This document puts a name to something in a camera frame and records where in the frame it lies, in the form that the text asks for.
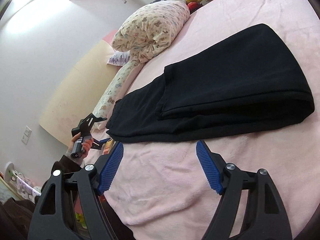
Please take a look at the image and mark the black pants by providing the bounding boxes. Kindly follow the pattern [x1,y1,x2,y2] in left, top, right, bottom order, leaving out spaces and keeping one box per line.
[106,24,315,143]

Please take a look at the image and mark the person left hand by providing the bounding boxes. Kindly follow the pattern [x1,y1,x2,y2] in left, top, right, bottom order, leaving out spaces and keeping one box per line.
[71,133,93,159]

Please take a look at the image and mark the long floral pillow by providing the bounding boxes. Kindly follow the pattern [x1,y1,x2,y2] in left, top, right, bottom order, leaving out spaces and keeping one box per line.
[93,60,145,130]

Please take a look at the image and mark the cream and pink headboard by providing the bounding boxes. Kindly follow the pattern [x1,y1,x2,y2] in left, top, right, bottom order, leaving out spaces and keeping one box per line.
[39,30,120,145]

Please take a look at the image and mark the purple patterned pillow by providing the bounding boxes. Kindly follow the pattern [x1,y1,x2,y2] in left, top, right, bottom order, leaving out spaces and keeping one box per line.
[107,51,130,67]

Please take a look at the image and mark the rolled floral quilt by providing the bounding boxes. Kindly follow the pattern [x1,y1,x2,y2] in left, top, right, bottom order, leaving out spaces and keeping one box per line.
[111,1,190,63]

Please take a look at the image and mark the white wall switch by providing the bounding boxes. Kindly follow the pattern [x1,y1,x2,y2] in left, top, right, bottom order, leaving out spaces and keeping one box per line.
[21,126,32,145]

